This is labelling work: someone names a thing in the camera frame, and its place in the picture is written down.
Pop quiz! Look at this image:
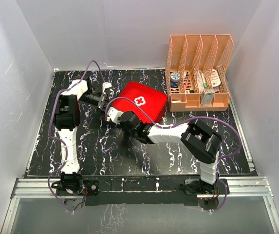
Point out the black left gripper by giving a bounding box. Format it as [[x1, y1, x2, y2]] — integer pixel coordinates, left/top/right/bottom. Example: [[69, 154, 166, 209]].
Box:
[[80, 92, 112, 116]]

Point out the red black medicine case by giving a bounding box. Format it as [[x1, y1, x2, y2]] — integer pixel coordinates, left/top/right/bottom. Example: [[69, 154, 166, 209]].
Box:
[[111, 81, 167, 123]]

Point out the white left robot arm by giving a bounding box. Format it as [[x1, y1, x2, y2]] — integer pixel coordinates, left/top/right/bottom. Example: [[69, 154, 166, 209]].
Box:
[[53, 79, 112, 195]]

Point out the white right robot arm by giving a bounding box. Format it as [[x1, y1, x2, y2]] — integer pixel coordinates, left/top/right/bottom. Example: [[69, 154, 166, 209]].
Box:
[[105, 107, 222, 194]]

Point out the round blue patterned tin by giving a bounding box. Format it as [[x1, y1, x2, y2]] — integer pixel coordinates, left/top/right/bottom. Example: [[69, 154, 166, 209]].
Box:
[[170, 72, 181, 88]]

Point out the grey stapler box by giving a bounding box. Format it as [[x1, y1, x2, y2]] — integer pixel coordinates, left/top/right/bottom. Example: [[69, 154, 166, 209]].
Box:
[[200, 89, 215, 106]]

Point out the peach plastic desk organizer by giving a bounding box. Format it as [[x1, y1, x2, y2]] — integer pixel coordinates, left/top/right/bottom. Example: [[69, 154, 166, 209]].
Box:
[[165, 34, 234, 112]]

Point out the pink white card pack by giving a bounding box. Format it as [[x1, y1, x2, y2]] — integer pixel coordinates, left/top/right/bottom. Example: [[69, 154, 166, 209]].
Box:
[[210, 69, 221, 87]]

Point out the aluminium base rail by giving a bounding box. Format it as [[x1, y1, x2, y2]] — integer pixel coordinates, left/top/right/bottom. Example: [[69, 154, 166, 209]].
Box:
[[11, 175, 273, 198]]

